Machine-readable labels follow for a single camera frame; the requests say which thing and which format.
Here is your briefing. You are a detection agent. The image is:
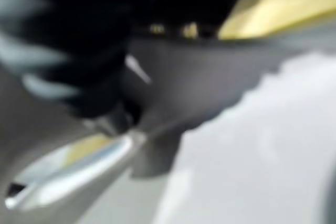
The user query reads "right robot hand black cloth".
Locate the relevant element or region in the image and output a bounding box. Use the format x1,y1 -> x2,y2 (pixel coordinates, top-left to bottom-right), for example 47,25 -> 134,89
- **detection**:
0,0 -> 254,210

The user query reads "yellow wooden shoe rack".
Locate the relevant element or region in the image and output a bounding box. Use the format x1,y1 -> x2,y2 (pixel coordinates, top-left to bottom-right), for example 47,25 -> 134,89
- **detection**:
217,0 -> 336,41

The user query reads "dark grey slipper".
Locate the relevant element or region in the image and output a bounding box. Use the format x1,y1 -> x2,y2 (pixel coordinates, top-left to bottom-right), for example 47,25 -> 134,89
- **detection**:
119,36 -> 336,179

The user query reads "white slipper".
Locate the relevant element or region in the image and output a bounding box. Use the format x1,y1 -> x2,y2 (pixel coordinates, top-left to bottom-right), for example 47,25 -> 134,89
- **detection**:
153,53 -> 336,224

